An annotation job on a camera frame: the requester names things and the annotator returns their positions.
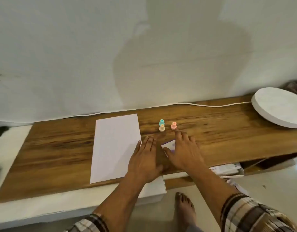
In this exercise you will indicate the person's left hand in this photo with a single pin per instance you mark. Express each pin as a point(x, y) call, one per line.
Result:
point(143, 164)

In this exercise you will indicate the person's right hand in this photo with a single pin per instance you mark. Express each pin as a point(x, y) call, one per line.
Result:
point(187, 154)

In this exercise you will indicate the person's left thumb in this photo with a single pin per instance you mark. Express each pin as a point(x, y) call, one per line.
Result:
point(160, 169)

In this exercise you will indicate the person's right thumb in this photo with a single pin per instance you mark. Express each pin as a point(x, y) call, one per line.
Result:
point(168, 153)

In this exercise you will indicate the person's right middle finger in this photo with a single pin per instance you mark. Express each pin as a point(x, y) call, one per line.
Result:
point(185, 140)

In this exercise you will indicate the person's left little finger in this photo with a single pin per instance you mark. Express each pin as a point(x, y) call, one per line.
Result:
point(138, 147)

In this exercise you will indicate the person's left middle finger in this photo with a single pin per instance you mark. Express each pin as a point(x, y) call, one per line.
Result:
point(152, 144)

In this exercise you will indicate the person's right little finger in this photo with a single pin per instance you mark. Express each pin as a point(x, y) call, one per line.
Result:
point(198, 149)

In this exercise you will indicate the person's right forearm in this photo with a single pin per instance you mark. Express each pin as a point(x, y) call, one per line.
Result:
point(211, 190)

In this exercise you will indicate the person's left forearm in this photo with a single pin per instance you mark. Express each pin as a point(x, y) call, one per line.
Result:
point(124, 198)

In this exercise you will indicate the small white purple-printed card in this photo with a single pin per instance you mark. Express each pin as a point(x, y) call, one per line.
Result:
point(169, 144)

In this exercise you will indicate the pink toy stamp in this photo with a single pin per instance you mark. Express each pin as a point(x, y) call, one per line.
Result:
point(173, 125)

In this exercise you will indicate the cream toy stamp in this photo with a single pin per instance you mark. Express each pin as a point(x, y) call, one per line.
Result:
point(162, 128)

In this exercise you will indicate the white box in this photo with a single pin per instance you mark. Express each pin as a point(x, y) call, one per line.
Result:
point(154, 190)

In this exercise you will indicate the teal toy stamp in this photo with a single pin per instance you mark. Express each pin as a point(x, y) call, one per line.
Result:
point(161, 122)

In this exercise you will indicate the white paper sheet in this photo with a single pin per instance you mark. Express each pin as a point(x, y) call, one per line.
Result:
point(114, 147)

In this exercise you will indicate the stack of white papers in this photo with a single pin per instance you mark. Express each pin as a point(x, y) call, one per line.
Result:
point(228, 169)

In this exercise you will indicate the person's bare foot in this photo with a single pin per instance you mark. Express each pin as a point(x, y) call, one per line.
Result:
point(184, 210)

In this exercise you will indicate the person's right plaid sleeve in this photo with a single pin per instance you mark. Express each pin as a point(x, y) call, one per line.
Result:
point(254, 215)

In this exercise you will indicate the person's plaid sleeve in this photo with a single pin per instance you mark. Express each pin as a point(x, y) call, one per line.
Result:
point(90, 224)
point(254, 215)

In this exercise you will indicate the person's left plaid sleeve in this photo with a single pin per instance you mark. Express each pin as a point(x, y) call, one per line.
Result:
point(90, 224)

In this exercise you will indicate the white round disc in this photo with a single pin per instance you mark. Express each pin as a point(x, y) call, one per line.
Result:
point(279, 107)

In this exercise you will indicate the white bench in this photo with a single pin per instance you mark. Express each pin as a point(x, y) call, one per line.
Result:
point(30, 207)

